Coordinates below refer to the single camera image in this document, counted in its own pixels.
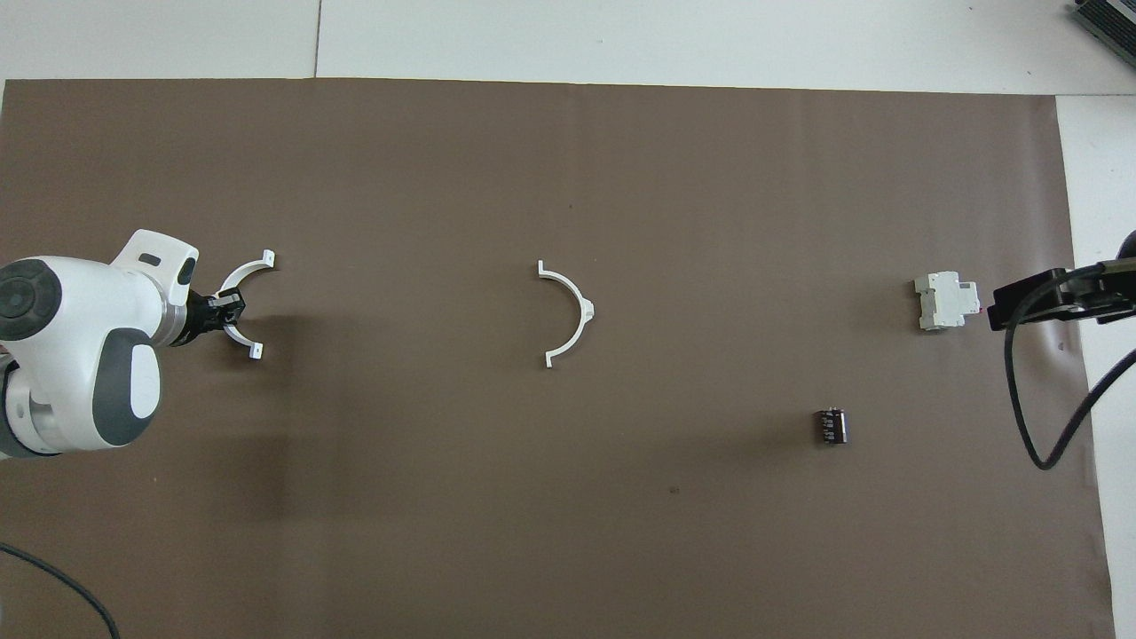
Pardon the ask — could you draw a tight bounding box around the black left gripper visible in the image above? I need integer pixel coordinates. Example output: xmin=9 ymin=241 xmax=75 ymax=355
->
xmin=167 ymin=289 xmax=245 ymax=347

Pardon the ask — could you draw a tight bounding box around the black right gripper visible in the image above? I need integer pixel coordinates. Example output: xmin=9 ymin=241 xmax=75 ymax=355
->
xmin=988 ymin=229 xmax=1136 ymax=331

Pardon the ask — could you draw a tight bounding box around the white half-ring pipe clamp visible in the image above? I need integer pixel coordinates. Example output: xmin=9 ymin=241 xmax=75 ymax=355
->
xmin=213 ymin=250 xmax=276 ymax=360
xmin=537 ymin=259 xmax=596 ymax=369

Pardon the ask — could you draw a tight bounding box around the white circuit breaker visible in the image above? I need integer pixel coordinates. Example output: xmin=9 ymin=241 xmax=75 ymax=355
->
xmin=914 ymin=271 xmax=982 ymax=332

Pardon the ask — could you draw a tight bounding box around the dark grey ribbed device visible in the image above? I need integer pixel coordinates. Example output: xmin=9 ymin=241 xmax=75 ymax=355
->
xmin=1069 ymin=0 xmax=1136 ymax=47

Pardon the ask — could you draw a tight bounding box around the brown paper table mat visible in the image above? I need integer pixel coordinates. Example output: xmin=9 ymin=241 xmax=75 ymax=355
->
xmin=0 ymin=78 xmax=1117 ymax=639

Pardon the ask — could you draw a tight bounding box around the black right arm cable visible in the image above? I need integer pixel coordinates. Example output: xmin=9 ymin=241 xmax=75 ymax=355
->
xmin=1003 ymin=262 xmax=1136 ymax=471

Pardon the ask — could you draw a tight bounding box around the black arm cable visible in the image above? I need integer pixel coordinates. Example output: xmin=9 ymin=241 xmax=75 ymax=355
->
xmin=1003 ymin=262 xmax=1136 ymax=471
xmin=0 ymin=543 xmax=121 ymax=639

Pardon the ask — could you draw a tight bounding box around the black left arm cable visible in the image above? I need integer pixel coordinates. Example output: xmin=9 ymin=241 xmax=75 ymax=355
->
xmin=0 ymin=543 xmax=121 ymax=639

